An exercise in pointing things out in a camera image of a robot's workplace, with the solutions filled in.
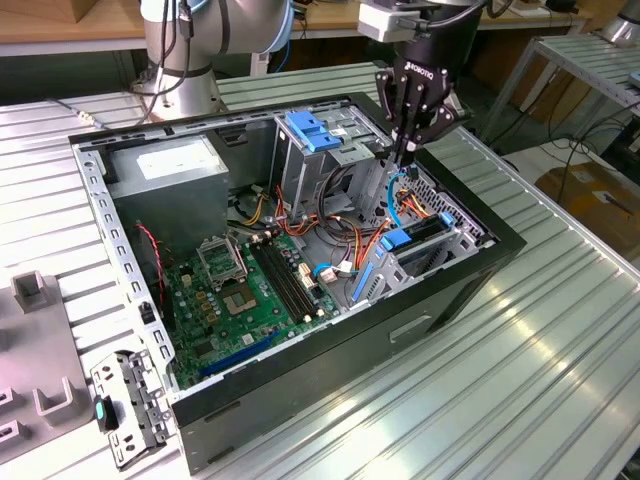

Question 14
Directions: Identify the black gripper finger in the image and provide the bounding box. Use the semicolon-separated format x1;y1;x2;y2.
402;84;474;164
375;69;416;164

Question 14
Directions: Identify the orange red yellow power wire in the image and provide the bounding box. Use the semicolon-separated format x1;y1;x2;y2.
394;187;441;221

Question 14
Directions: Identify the hard disk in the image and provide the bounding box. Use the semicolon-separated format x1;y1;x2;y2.
351;212;456;304

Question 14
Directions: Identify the grey metal disk bay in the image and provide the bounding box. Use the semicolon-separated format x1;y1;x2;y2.
347;212;489;309

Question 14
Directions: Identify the blue plastic drive latch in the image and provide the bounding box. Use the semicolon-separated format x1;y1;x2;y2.
285;112;344;155

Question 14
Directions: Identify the grey optical drive cage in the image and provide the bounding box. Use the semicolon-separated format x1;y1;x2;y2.
269;107;396;226

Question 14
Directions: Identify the brown cardboard box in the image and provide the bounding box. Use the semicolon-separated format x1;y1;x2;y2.
534;162;640;251

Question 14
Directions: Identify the metal slat side table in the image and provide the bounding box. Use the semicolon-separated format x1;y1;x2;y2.
479;32;640;146

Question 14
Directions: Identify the black RAM slot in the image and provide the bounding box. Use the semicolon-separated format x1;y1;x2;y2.
268;233;322;316
249;238;305;324
255;237;310;321
262;235;316;319

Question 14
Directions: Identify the thin metal locking lever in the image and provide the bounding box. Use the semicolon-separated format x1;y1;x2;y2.
228;232;251;281

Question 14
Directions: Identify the grey power supply unit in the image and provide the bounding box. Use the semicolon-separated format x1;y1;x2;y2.
107;134;231;251

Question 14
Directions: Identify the CPU socket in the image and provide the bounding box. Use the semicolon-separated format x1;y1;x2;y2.
221;283;262;317

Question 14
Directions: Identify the green motherboard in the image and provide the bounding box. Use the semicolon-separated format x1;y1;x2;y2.
162;232;341;391

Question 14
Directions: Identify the wooden desk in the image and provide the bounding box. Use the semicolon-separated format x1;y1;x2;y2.
0;0;594;59

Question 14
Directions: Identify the black open PC case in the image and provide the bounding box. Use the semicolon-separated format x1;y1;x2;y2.
67;91;529;476

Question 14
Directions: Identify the blue expansion slot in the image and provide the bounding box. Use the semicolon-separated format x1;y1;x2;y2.
199;329;281;379

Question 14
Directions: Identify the black latch with blue tab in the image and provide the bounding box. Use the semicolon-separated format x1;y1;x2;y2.
93;394;121;434

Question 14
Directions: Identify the grey parts rack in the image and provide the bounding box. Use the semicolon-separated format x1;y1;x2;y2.
0;269;94;464

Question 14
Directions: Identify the thick black wrist cable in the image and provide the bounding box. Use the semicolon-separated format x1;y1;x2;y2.
397;0;506;32

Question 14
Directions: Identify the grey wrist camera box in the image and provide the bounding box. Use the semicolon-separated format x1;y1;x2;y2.
357;2;421;44

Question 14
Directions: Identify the orange red wire bundle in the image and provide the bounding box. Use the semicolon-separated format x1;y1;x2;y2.
272;184;389;274

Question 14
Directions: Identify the yellow black wire bundle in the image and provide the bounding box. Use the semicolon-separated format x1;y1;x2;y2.
238;192;269;226

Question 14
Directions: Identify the short blue data wire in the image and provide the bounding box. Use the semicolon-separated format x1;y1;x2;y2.
313;260;362;277

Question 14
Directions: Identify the metal socket cover frame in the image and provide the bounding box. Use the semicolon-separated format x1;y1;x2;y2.
196;233;250;291

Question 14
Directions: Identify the red black twisted fan wire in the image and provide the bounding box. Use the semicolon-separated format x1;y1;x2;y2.
135;223;169;321

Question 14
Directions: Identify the black cable with metal plug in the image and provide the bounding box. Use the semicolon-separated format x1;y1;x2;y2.
49;0;196;129

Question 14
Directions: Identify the metal expansion card bracket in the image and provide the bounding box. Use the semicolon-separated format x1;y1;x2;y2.
89;349;171;474

